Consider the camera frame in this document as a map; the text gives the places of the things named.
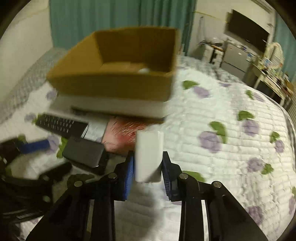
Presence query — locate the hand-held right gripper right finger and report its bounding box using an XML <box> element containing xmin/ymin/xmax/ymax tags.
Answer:
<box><xmin>161</xmin><ymin>151</ymin><xmax>270</xmax><ymax>241</ymax></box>

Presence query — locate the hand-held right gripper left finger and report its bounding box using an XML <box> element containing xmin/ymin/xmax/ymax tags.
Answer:
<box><xmin>25</xmin><ymin>151</ymin><xmax>135</xmax><ymax>241</ymax></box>

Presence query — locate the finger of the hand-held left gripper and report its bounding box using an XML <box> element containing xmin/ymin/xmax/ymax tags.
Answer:
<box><xmin>0</xmin><ymin>137</ymin><xmax>51</xmax><ymax>155</ymax></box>
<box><xmin>38</xmin><ymin>162</ymin><xmax>73</xmax><ymax>183</ymax></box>

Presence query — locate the white rectangular box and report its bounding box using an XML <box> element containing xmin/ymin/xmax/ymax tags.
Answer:
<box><xmin>135</xmin><ymin>130</ymin><xmax>164</xmax><ymax>183</ymax></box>

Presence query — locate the brown cardboard box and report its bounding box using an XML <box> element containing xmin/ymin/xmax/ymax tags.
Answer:
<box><xmin>46</xmin><ymin>27</ymin><xmax>179</xmax><ymax>102</ymax></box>

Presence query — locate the black remote control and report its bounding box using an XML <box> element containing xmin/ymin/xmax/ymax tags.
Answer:
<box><xmin>35</xmin><ymin>113</ymin><xmax>89</xmax><ymax>139</ymax></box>

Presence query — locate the black wallet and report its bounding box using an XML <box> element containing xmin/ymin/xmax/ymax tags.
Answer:
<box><xmin>62</xmin><ymin>137</ymin><xmax>109</xmax><ymax>175</ymax></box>

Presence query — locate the red packet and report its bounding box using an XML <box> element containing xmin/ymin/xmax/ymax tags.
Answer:
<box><xmin>101</xmin><ymin>116</ymin><xmax>148</xmax><ymax>154</ymax></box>

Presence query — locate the white paper card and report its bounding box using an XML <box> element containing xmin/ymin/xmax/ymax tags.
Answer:
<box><xmin>82</xmin><ymin>120</ymin><xmax>109</xmax><ymax>141</ymax></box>

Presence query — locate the grey knitted blanket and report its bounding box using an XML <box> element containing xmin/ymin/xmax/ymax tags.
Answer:
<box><xmin>0</xmin><ymin>49</ymin><xmax>68</xmax><ymax>124</ymax></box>

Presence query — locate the floral white quilt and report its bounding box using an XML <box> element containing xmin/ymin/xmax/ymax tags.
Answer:
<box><xmin>0</xmin><ymin>50</ymin><xmax>296</xmax><ymax>241</ymax></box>

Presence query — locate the flat white box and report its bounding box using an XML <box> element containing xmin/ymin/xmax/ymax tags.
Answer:
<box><xmin>49</xmin><ymin>94</ymin><xmax>169</xmax><ymax>119</ymax></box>

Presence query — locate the grey refrigerator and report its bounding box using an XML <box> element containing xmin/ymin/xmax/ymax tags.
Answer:
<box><xmin>221</xmin><ymin>42</ymin><xmax>254</xmax><ymax>80</ymax></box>

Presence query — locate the white desk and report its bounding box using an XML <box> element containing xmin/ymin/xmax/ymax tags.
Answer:
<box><xmin>245</xmin><ymin>61</ymin><xmax>293</xmax><ymax>110</ymax></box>

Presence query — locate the green curtain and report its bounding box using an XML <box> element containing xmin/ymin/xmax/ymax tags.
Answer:
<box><xmin>49</xmin><ymin>0</ymin><xmax>197</xmax><ymax>57</ymax></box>

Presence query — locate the white arched chair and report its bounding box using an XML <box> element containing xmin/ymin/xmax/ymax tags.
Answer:
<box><xmin>265</xmin><ymin>42</ymin><xmax>284</xmax><ymax>71</ymax></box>

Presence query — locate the black wall television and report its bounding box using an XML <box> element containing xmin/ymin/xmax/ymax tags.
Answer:
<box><xmin>227</xmin><ymin>9</ymin><xmax>270</xmax><ymax>53</ymax></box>

